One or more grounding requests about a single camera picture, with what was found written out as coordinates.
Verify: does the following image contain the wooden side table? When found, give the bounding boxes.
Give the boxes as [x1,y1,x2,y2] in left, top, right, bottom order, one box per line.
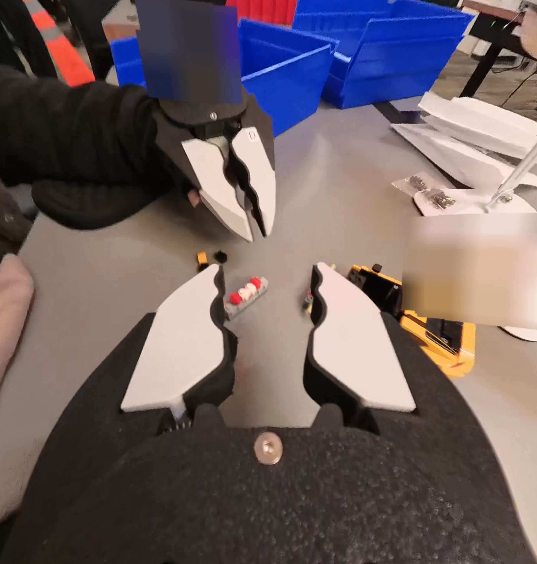
[102,22,139,45]

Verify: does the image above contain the yellow lego car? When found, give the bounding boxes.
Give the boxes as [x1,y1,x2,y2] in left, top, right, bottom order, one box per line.
[304,262,476,380]

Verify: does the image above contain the person's black fleece jacket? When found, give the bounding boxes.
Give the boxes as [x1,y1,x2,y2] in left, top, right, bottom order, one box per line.
[0,169,33,267]

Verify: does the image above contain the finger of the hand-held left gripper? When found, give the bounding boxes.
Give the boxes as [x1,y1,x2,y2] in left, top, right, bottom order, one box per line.
[228,126,277,239]
[180,137,255,244]

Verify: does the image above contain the black desk leg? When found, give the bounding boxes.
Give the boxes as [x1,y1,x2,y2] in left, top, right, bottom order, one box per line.
[460,18,522,98]

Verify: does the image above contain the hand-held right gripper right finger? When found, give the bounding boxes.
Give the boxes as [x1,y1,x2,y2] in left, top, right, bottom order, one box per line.
[303,262,417,419]

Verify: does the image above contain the orange reflective strap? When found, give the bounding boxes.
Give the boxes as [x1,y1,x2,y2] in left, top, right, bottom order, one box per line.
[24,0,95,86]

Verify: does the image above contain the metal rod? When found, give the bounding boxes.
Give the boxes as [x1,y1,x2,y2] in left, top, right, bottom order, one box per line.
[484,128,537,213]

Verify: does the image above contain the red white lego assembly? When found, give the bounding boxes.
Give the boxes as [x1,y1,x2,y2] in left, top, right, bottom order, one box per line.
[224,277,269,320]

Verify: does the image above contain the red storage bin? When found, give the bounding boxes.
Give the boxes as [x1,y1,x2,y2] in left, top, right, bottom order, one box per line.
[226,0,298,25]

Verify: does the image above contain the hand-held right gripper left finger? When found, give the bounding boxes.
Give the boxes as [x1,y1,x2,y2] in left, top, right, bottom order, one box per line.
[120,263,239,417]

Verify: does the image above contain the person's left forearm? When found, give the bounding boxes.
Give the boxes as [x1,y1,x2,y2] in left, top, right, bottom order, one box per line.
[0,57,163,188]

